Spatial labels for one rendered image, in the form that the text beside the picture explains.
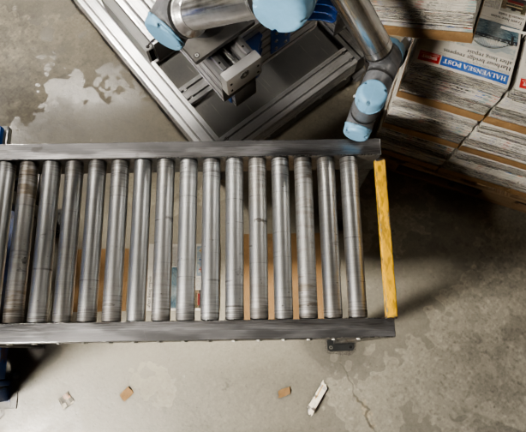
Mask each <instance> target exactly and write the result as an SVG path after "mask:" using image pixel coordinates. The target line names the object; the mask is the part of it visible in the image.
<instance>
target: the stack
mask: <svg viewBox="0 0 526 432"><path fill-rule="evenodd" d="M413 39H414V40H413ZM412 41H413V43H412V42H411V45H412V48H411V51H410V54H409V52H408V55H407V57H406V59H405V61H404V63H403V65H402V66H401V67H400V68H399V71H398V73H397V75H396V76H395V79H394V81H393V83H392V87H391V89H390V91H389V93H388V95H387V99H386V103H385V105H384V107H383V110H382V109H381V110H382V112H381V111H380V112H381V115H380V114H379V115H378V117H377V119H376V121H375V123H374V128H373V131H372V134H371V136H372V137H373V138H374V139H379V138H380V148H381V149H384V150H387V151H390V152H393V153H398V154H401V155H403V156H406V157H409V158H412V159H416V160H419V161H421V162H425V163H428V164H430V165H435V166H439V165H441V167H440V168H443V169H446V170H449V171H455V172H457V173H461V174H464V175H467V176H470V177H474V178H478V179H481V180H483V181H486V182H490V183H494V184H497V185H499V186H503V187H506V188H511V189H514V190H517V191H520V192H523V193H525V194H526V170H523V169H520V168H517V167H514V166H511V165H506V164H503V163H500V162H497V161H494V160H491V159H486V158H483V157H480V156H477V155H474V154H471V153H466V152H463V151H460V150H457V148H453V147H448V146H445V145H442V144H439V143H436V142H432V141H428V140H424V139H422V138H418V137H415V136H412V135H407V134H404V133H401V132H397V131H395V130H392V129H387V128H383V127H381V126H382V125H383V124H382V123H383V120H384V117H385V115H386V117H385V120H384V123H389V124H392V125H396V126H398V127H402V128H405V129H411V130H414V131H417V132H420V133H423V134H426V135H431V136H435V137H438V138H440V139H444V140H447V141H451V142H455V143H457V144H459V143H460V142H462V143H461V146H464V147H469V148H472V149H475V150H478V151H482V152H484V153H490V154H492V155H496V156H499V157H502V158H505V159H510V160H513V161H516V162H518V163H522V164H525V165H526V135H525V134H521V133H518V132H516V131H512V130H509V129H504V128H501V127H498V126H495V125H492V124H489V123H484V122H483V121H482V120H483V119H482V120H481V121H480V122H479V121H476V120H474V119H470V118H467V117H462V116H459V115H457V114H453V113H450V112H448V111H442V110H440V109H436V108H433V107H431V106H427V105H423V104H419V103H416V102H414V101H410V100H407V99H402V98H399V97H397V96H396V94H397V90H398V91H401V92H405V93H410V94H413V95H416V96H419V97H423V98H425V99H431V100H434V101H437V102H440V103H443V104H447V105H451V106H455V107H457V108H460V109H464V110H466V111H471V112H474V113H477V114H480V115H483V116H484V115H485V114H486V113H487V112H488V114H487V116H488V117H493V118H496V119H499V120H502V121H506V122H508V123H514V124H517V125H520V126H524V127H526V0H485V1H484V4H483V7H482V10H481V15H480V18H479V21H478V24H477V27H476V30H475V36H474V38H473V42H472V44H470V43H461V42H452V41H444V40H435V39H418V38H412ZM411 45H410V47H411ZM409 50H410V48H409ZM408 56H409V58H408ZM407 58H408V61H407ZM406 61H407V63H406ZM405 64H406V67H405ZM404 67H405V69H404ZM403 70H404V72H403ZM402 74H403V78H402ZM396 77H397V78H396ZM401 78H402V80H401ZM395 80H396V82H395ZM400 81H401V84H400V87H399V83H400ZM394 82H395V85H394ZM393 85H394V88H393ZM398 87H399V89H398ZM392 89H393V91H392ZM391 95H392V96H391ZM390 97H391V99H390ZM389 100H390V102H389ZM388 103H389V105H388ZM387 106H388V108H387ZM386 109H387V111H386ZM376 126H377V128H376ZM374 132H375V133H374ZM461 146H460V147H461ZM458 148H459V147H458ZM379 159H385V160H386V170H388V171H393V172H396V173H399V174H402V175H405V176H407V177H413V178H415V179H418V180H421V181H424V182H427V183H431V184H434V185H438V186H440V187H443V188H446V189H451V190H454V191H457V192H459V193H462V194H466V195H470V196H473V197H475V198H479V199H482V200H484V201H490V202H492V203H495V204H498V205H500V206H504V207H508V208H511V209H514V210H518V211H520V212H523V213H526V205H524V204H521V203H518V202H516V201H520V202H522V203H525V204H526V198H524V197H522V196H519V195H514V194H511V193H508V192H505V191H503V190H500V189H495V188H492V187H488V186H486V185H483V184H479V183H475V182H471V181H469V180H465V179H462V178H460V177H454V176H452V175H448V174H445V173H443V172H439V171H438V169H436V170H433V169H430V168H427V167H425V166H421V165H417V164H414V163H411V162H409V161H405V160H402V159H398V158H395V157H392V156H389V155H386V154H383V153H382V154H381V155H380V157H379ZM400 165H404V166H407V167H409V168H412V169H416V170H418V171H414V170H411V169H408V168H405V167H402V166H400ZM440 168H439V169H440ZM419 171H423V172H426V173H429V174H432V175H435V176H437V177H433V176H430V175H428V174H425V173H421V172H419ZM438 177H443V178H445V179H448V180H451V181H454V182H457V183H461V184H464V185H468V186H470V187H473V188H476V189H472V188H469V187H466V186H463V185H460V184H457V183H453V182H449V181H446V180H444V179H441V178H438ZM477 189H478V190H477Z"/></svg>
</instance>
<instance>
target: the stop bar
mask: <svg viewBox="0 0 526 432"><path fill-rule="evenodd" d="M374 177H375V189H376V201H377V212H378V224H379V235H380V257H381V269H382V280H383V292H384V303H385V315H386V319H397V318H398V316H397V296H396V294H397V290H396V286H395V275H394V264H393V253H392V234H391V222H390V212H389V201H388V191H387V184H388V181H387V180H386V160H385V159H376V160H375V161H374Z"/></svg>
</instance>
